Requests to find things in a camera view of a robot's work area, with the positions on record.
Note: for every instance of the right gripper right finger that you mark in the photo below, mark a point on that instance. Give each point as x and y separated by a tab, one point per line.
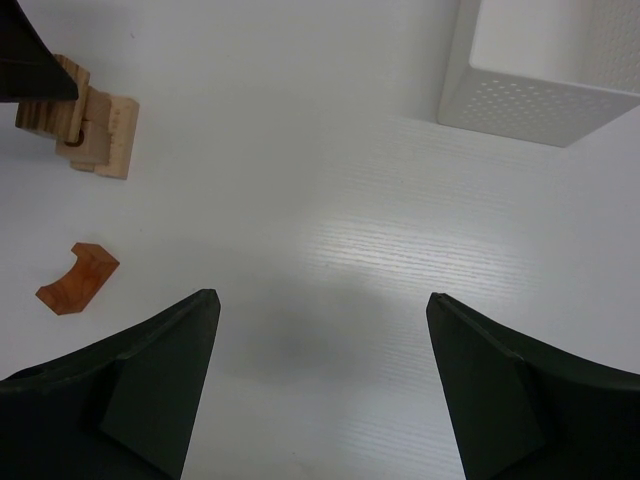
523	409

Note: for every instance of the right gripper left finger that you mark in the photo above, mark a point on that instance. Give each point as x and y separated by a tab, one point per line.
121	408

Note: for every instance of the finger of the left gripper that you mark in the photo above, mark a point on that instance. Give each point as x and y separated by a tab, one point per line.
29	71

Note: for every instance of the striped wood block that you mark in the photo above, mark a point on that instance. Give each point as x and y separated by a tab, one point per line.
57	119

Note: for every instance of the wood cube with letter O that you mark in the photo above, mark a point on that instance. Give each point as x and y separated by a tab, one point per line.
92	146

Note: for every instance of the long light wood plank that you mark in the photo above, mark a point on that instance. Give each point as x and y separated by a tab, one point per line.
123	119

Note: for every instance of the red-brown arch block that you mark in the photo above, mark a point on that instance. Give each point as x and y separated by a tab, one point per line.
75	289

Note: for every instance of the white open box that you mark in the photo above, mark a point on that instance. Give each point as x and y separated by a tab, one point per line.
547	72

